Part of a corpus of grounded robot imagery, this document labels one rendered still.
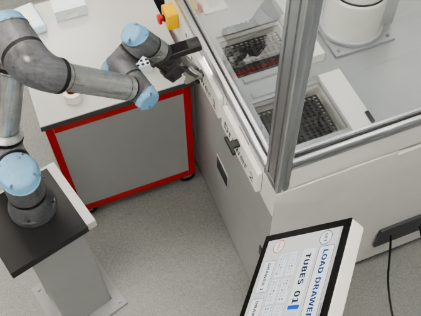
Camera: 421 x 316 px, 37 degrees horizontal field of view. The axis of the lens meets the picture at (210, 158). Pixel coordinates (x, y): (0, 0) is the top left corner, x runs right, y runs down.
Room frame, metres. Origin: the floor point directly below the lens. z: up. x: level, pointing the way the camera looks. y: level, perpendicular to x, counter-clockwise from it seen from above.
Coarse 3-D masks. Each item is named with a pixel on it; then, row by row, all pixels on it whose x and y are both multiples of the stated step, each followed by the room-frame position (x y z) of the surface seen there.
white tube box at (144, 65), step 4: (140, 60) 1.58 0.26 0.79; (144, 60) 1.58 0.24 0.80; (136, 64) 1.56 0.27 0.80; (140, 64) 1.56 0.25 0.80; (144, 64) 1.56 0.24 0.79; (148, 64) 1.56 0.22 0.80; (140, 68) 1.54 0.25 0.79; (144, 68) 1.55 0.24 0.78; (148, 68) 1.55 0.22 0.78; (152, 68) 1.56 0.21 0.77; (144, 72) 1.54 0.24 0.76
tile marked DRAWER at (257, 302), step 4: (252, 300) 0.57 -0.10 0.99; (256, 300) 0.56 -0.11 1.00; (260, 300) 0.56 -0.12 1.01; (252, 304) 0.56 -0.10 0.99; (256, 304) 0.55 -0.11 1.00; (260, 304) 0.55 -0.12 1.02; (252, 308) 0.54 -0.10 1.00; (256, 308) 0.54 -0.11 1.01; (260, 308) 0.54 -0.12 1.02; (248, 312) 0.54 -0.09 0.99; (252, 312) 0.53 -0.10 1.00; (256, 312) 0.53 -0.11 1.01
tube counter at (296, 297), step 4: (292, 292) 0.55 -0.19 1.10; (296, 292) 0.54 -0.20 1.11; (300, 292) 0.54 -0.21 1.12; (292, 296) 0.54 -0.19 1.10; (296, 296) 0.53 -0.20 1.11; (300, 296) 0.53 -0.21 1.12; (292, 300) 0.52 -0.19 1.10; (296, 300) 0.52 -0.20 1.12; (300, 300) 0.52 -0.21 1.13; (288, 304) 0.52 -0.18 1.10; (292, 304) 0.51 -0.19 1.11; (296, 304) 0.51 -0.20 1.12; (288, 308) 0.51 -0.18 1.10; (292, 308) 0.50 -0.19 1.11; (296, 308) 0.50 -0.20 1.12; (288, 312) 0.50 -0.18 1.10; (292, 312) 0.49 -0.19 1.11; (296, 312) 0.49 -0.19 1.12
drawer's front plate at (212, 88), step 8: (192, 56) 1.51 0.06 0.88; (200, 56) 1.47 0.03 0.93; (200, 64) 1.43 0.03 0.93; (208, 72) 1.40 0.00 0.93; (200, 80) 1.44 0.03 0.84; (208, 80) 1.37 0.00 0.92; (208, 88) 1.37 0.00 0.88; (216, 88) 1.32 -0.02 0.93; (208, 96) 1.37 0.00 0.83; (216, 96) 1.30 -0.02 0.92; (216, 104) 1.30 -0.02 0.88; (216, 112) 1.30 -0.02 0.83
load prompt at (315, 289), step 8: (320, 248) 0.64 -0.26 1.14; (328, 248) 0.63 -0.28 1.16; (320, 256) 0.62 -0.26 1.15; (328, 256) 0.61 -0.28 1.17; (320, 264) 0.60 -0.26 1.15; (328, 264) 0.59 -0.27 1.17; (320, 272) 0.57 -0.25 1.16; (312, 280) 0.56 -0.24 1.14; (320, 280) 0.55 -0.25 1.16; (312, 288) 0.54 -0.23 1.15; (320, 288) 0.53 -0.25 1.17; (312, 296) 0.52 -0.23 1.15; (320, 296) 0.51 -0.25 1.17; (304, 304) 0.50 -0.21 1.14; (312, 304) 0.49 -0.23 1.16; (304, 312) 0.48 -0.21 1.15; (312, 312) 0.47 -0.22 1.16
